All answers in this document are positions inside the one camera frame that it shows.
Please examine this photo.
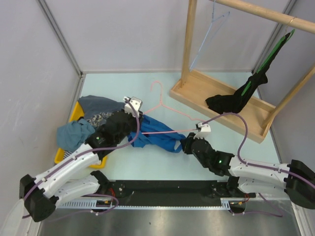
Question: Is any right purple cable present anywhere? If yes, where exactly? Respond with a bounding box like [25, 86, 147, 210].
[196, 112, 315, 218]

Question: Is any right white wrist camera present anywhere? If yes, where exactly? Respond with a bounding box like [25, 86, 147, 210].
[193, 122, 211, 139]

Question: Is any pink wire hanger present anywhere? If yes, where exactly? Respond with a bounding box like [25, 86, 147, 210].
[143, 80, 205, 134]

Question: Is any aluminium frame post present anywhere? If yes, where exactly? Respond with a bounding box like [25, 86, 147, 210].
[36, 0, 86, 79]

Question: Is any blue tank top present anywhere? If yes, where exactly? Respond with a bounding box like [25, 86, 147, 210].
[131, 115, 186, 153]

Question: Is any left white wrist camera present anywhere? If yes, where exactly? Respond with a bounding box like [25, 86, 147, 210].
[124, 96, 143, 118]

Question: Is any purple cable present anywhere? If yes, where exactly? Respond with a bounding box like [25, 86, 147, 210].
[22, 97, 141, 219]
[196, 112, 315, 218]

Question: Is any wooden clothes rack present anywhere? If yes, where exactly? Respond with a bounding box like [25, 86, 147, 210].
[170, 0, 315, 143]

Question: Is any light blue wire hanger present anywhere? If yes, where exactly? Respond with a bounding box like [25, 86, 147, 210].
[189, 0, 230, 72]

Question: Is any yellow plastic basket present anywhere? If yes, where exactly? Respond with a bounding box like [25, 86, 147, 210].
[54, 101, 107, 169]

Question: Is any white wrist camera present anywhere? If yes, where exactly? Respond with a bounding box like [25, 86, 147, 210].
[193, 122, 211, 139]
[124, 96, 143, 118]

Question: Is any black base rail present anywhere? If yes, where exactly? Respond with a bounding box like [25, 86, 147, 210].
[96, 180, 250, 207]

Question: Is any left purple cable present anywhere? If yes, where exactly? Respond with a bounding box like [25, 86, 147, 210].
[22, 97, 141, 219]

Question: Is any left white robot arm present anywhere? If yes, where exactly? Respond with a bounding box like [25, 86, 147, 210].
[19, 110, 143, 222]

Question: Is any grey-blue printed t-shirt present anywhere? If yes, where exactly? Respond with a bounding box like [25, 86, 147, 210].
[78, 95, 125, 129]

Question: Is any green hanger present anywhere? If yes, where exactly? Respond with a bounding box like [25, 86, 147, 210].
[241, 29, 295, 97]

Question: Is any black garment on hanger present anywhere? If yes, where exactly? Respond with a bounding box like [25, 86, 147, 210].
[205, 35, 292, 116]

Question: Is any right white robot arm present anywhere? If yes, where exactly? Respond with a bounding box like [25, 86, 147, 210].
[180, 133, 315, 209]

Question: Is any light teal garment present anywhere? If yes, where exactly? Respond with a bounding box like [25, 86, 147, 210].
[56, 119, 95, 152]

